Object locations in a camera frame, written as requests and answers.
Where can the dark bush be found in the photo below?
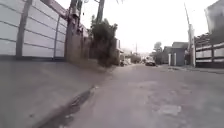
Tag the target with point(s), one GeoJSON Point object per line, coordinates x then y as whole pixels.
{"type": "Point", "coordinates": [103, 43]}

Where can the vehicle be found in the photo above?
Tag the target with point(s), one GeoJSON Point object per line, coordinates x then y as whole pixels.
{"type": "Point", "coordinates": [150, 62]}

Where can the tree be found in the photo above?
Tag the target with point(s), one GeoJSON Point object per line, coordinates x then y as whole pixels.
{"type": "Point", "coordinates": [157, 46]}

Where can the grey asphalt road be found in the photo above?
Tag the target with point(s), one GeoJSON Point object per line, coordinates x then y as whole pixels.
{"type": "Point", "coordinates": [150, 96]}

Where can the utility pole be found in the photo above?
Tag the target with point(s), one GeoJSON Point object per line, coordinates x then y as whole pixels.
{"type": "Point", "coordinates": [100, 10]}

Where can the dark kerb gutter strip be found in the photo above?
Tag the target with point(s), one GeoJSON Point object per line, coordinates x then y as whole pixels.
{"type": "Point", "coordinates": [73, 106]}

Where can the grey building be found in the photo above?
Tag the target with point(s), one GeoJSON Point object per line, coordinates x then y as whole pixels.
{"type": "Point", "coordinates": [178, 53]}

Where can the grey concrete pavement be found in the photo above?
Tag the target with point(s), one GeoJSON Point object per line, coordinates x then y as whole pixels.
{"type": "Point", "coordinates": [36, 90]}

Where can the pale pole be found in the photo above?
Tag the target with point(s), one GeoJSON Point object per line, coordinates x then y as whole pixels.
{"type": "Point", "coordinates": [191, 43]}

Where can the white and dark fence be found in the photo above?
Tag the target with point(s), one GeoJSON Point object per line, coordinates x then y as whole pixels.
{"type": "Point", "coordinates": [210, 53]}

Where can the pale panelled wall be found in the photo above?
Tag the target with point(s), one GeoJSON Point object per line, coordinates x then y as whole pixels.
{"type": "Point", "coordinates": [36, 36]}

